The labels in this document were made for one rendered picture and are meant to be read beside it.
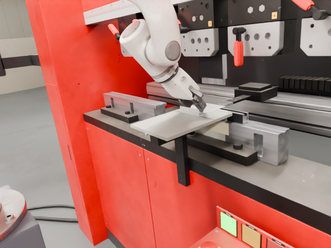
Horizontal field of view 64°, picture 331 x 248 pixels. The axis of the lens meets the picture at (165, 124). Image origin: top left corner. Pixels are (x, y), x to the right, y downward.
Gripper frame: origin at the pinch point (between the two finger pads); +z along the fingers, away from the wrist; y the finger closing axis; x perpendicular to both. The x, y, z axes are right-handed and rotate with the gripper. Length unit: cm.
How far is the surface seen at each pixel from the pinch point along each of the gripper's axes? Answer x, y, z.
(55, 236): 91, 112, 58
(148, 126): 15.3, 1.1, -9.2
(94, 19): -24, 71, -22
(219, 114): -0.4, -7.9, 3.9
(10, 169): 94, 264, 55
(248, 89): -20.4, -1.3, 17.6
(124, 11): -24, 42, -23
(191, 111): 3.0, -1.2, -0.2
